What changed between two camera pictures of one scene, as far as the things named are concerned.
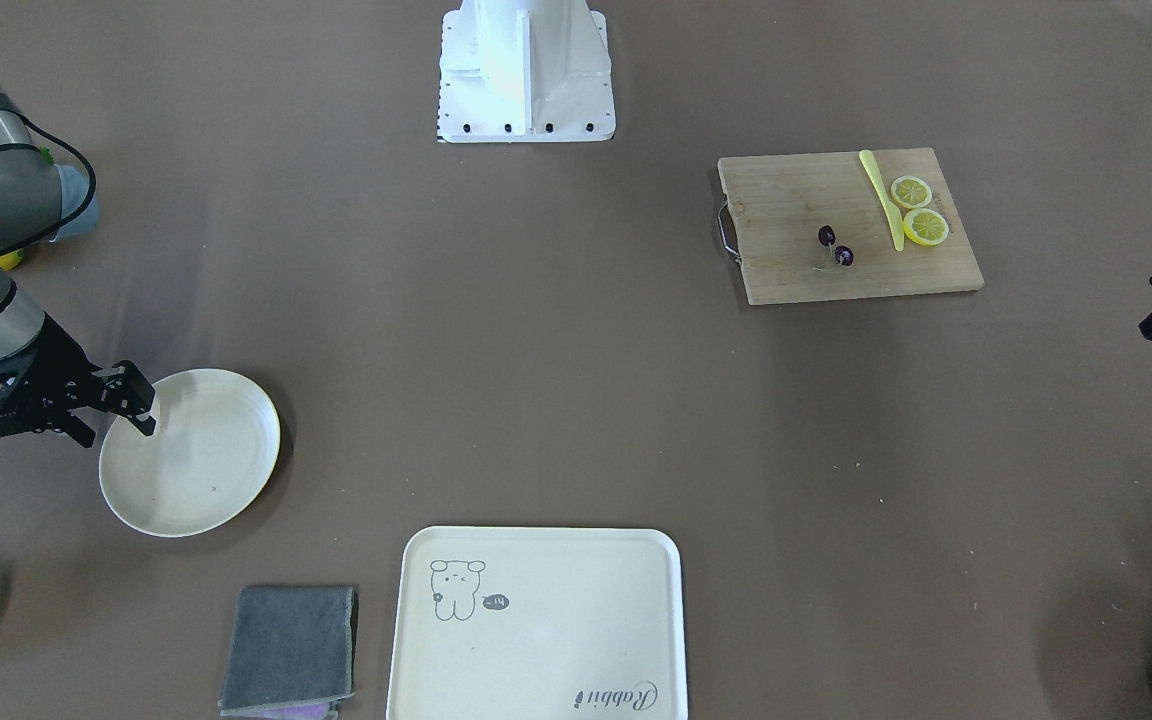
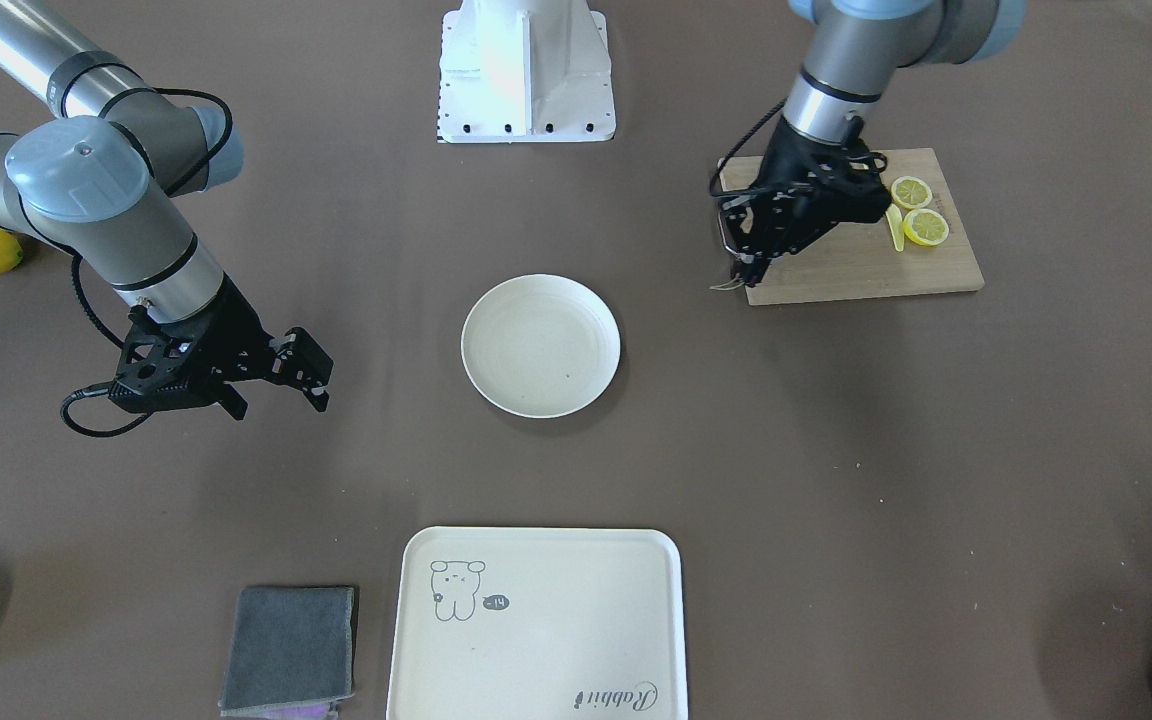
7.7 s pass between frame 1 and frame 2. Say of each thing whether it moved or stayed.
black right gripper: moved
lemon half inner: stayed
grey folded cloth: stayed
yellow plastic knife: stayed
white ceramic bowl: moved
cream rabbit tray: stayed
